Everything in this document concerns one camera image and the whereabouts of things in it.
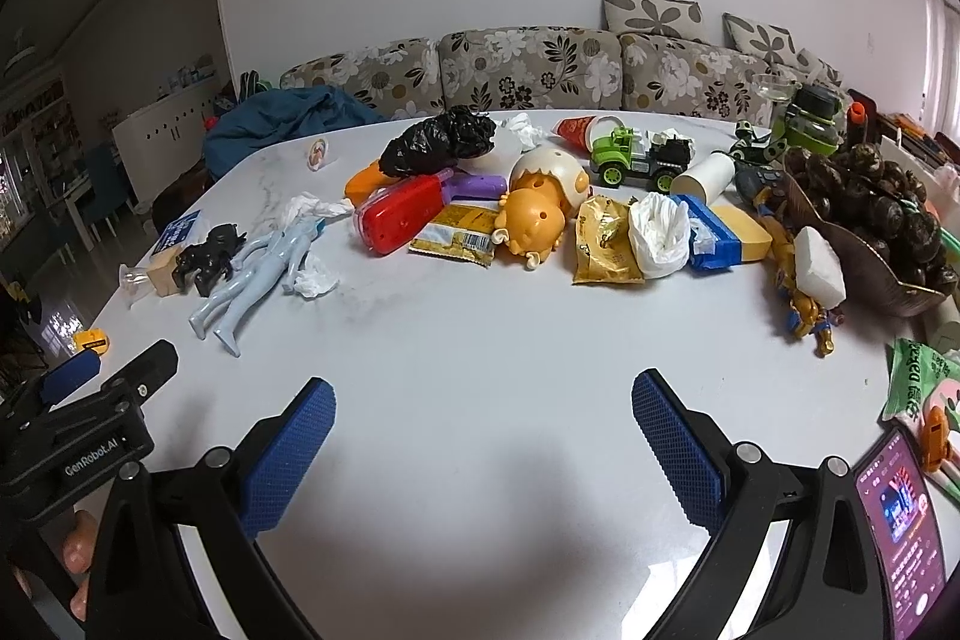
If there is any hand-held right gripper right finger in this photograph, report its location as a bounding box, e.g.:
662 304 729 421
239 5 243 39
632 368 893 640

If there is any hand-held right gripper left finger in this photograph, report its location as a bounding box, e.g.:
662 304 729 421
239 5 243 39
86 377 337 640

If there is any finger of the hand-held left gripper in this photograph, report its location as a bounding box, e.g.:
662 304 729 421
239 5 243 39
39 351 102 406
101 340 179 405

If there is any person's left hand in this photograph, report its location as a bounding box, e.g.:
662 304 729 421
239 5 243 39
60 509 100 579

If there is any clear plastic cup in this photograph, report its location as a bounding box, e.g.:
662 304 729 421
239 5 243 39
118 263 155 304

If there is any tan block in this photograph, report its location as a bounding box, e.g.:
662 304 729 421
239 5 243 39
145 248 188 298

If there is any black dinosaur toy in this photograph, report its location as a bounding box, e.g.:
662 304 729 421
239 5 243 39
172 224 248 298

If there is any blue card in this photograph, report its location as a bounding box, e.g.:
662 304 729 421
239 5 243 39
150 209 207 256

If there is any light blue toy figure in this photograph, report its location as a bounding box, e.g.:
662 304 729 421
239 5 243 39
187 220 327 357

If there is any crumpled white tissue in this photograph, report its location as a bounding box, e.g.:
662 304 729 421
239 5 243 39
291 257 340 300
499 113 542 150
281 194 355 229

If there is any blue chair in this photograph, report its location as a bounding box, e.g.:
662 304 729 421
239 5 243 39
82 149 136 236

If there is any gold blue robot toy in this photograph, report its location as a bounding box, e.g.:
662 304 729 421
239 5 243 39
765 220 845 357

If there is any yellow blue sponge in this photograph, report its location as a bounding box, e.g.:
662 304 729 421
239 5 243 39
686 194 773 275

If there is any white plastic bag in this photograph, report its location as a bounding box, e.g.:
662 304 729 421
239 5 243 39
628 192 692 280

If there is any gold foil packet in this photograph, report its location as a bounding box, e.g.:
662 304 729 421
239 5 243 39
572 195 646 286

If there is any white sponge block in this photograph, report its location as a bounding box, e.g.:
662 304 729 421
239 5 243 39
793 226 847 305

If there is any smartphone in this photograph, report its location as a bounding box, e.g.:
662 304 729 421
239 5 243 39
851 426 953 640

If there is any white cabinet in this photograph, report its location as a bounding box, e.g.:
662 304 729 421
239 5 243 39
111 85 226 202

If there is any green wet wipes packet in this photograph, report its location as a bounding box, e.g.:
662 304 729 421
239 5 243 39
879 338 960 483

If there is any brown bowl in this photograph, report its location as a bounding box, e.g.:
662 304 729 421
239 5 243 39
780 149 960 319

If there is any orange whistle toy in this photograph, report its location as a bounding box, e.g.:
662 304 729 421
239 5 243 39
921 406 960 472

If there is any red toy phone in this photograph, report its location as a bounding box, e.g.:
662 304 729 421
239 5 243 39
352 173 455 256

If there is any orange baby doll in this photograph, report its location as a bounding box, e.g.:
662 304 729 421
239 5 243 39
491 188 569 272

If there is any yellow snack packet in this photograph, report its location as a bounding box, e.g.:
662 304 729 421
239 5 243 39
409 203 500 268

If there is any white paper roll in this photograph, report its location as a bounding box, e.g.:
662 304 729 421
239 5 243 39
670 151 740 197

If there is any orange plastic toy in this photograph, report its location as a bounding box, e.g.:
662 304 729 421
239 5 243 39
345 160 395 199

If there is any blue cloth on sofa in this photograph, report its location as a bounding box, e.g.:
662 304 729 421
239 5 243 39
204 86 387 180

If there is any cardboard tube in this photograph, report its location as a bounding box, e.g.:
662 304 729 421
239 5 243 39
928 302 960 352

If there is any green toy truck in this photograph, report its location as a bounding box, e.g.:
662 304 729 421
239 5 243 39
587 126 653 187

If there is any green robot car toy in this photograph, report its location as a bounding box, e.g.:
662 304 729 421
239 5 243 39
729 121 788 165

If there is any purple plastic toy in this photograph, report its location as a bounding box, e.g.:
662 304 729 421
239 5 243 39
442 171 511 202

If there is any black plastic bag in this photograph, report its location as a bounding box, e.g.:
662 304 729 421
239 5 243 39
377 106 497 180

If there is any green lidded container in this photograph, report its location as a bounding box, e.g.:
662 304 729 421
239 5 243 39
780 83 845 155

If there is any glass bowl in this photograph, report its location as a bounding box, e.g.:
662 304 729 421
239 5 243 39
750 72 800 105

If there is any orange black toy blaster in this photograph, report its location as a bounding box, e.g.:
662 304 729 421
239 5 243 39
846 101 875 145

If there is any floral cushion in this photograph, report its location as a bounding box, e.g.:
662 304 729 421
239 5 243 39
722 12 796 67
795 47 842 86
602 0 706 41

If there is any floral sofa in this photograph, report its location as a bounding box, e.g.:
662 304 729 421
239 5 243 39
279 26 848 124

